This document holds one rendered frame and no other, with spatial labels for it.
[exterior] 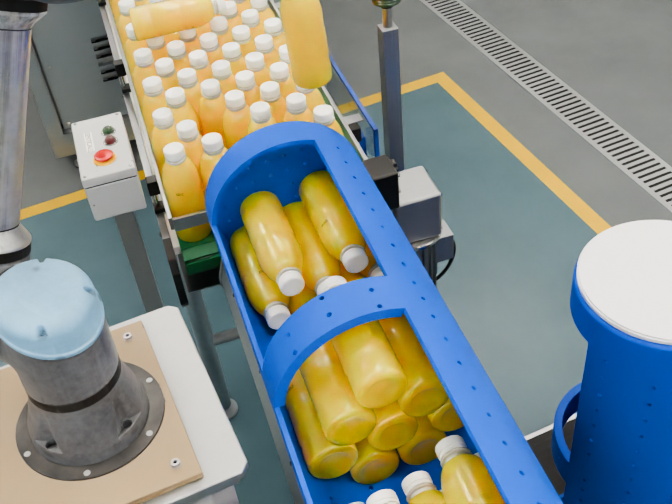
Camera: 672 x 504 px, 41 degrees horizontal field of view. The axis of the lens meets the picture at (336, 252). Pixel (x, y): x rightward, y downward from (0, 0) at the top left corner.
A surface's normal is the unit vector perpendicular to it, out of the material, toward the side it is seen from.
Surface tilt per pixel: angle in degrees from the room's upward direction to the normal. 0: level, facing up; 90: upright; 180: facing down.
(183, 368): 0
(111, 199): 90
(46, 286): 8
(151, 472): 2
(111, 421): 73
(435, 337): 31
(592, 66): 0
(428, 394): 91
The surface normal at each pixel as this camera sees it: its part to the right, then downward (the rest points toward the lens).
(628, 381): -0.51, 0.62
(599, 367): -0.78, 0.48
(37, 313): 0.04, -0.69
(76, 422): 0.14, 0.40
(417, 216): 0.31, 0.63
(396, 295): 0.25, -0.78
